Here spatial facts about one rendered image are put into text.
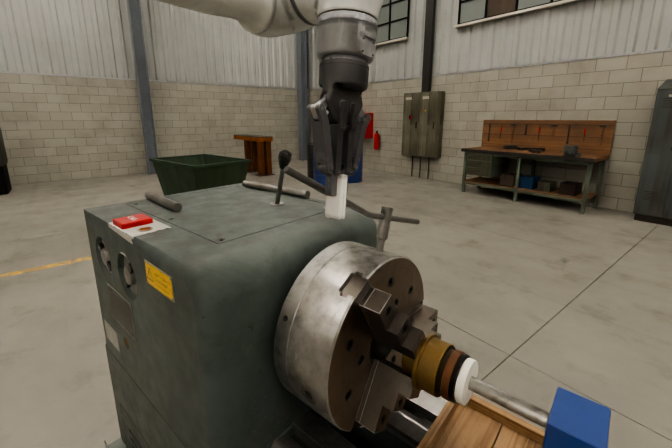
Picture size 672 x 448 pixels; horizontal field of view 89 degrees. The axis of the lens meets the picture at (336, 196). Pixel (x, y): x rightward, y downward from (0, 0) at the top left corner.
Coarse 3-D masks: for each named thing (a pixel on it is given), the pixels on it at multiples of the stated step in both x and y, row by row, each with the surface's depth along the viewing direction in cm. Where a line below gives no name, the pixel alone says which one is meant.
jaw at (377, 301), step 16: (352, 288) 55; (368, 288) 56; (368, 304) 53; (384, 304) 52; (368, 320) 56; (384, 320) 53; (400, 320) 55; (384, 336) 56; (400, 336) 54; (416, 336) 55; (400, 352) 56; (416, 352) 54
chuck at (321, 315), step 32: (352, 256) 61; (384, 256) 61; (320, 288) 57; (384, 288) 60; (416, 288) 70; (320, 320) 53; (352, 320) 53; (288, 352) 56; (320, 352) 52; (352, 352) 55; (384, 352) 66; (320, 384) 52; (352, 384) 56; (352, 416) 58
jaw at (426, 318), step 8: (408, 312) 69; (416, 312) 69; (424, 312) 69; (432, 312) 69; (416, 320) 66; (424, 320) 66; (432, 320) 69; (424, 328) 63; (432, 328) 64; (440, 336) 62
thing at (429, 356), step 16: (432, 336) 57; (432, 352) 54; (448, 352) 54; (416, 368) 54; (432, 368) 53; (448, 368) 52; (416, 384) 55; (432, 384) 52; (448, 384) 51; (448, 400) 52
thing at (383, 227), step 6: (384, 210) 64; (390, 210) 64; (390, 216) 64; (384, 222) 64; (390, 222) 65; (378, 228) 65; (384, 228) 64; (378, 234) 65; (384, 234) 64; (378, 240) 65; (384, 240) 65; (378, 246) 65
